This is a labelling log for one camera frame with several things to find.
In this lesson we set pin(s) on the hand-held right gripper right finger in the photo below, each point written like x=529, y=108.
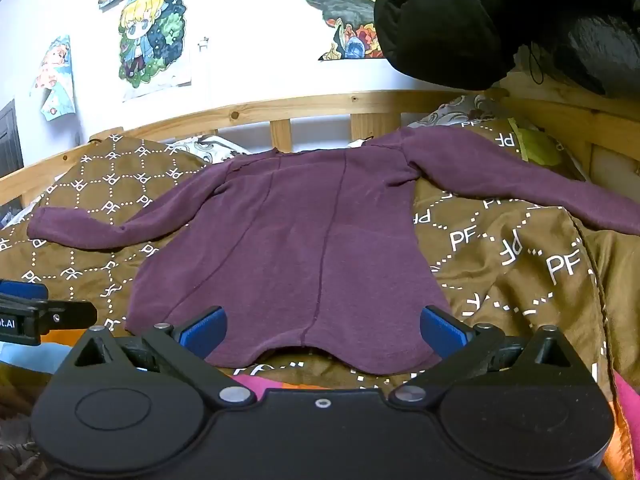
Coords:
x=442, y=331

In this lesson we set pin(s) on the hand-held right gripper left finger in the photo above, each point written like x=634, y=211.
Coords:
x=202, y=334

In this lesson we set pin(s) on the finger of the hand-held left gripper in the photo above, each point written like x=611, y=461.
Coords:
x=22, y=290
x=70, y=316

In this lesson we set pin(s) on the purple long-sleeved sweater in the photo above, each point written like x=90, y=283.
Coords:
x=300, y=235

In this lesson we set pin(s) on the light blue cloth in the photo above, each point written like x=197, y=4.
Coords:
x=30, y=357

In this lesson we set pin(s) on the orange pink cloth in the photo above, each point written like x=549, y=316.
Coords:
x=270, y=384

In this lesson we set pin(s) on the brown printed blanket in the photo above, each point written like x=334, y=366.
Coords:
x=500, y=260

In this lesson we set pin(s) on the brown mottled cloth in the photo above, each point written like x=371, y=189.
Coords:
x=15, y=455

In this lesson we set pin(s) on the yellow-green cloth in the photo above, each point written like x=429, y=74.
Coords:
x=537, y=150

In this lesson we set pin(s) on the black puffy jacket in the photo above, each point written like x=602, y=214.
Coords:
x=450, y=20

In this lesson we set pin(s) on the colourful printed fabric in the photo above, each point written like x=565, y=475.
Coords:
x=345, y=5

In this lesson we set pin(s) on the dark wall panel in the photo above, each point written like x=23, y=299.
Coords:
x=10, y=140

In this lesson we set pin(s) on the small curled wall poster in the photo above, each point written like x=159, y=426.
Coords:
x=55, y=80

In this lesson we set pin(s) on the wooden bed frame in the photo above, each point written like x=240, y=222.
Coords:
x=250, y=110

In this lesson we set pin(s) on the blond cartoon figure wall poster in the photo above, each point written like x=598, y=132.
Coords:
x=150, y=35

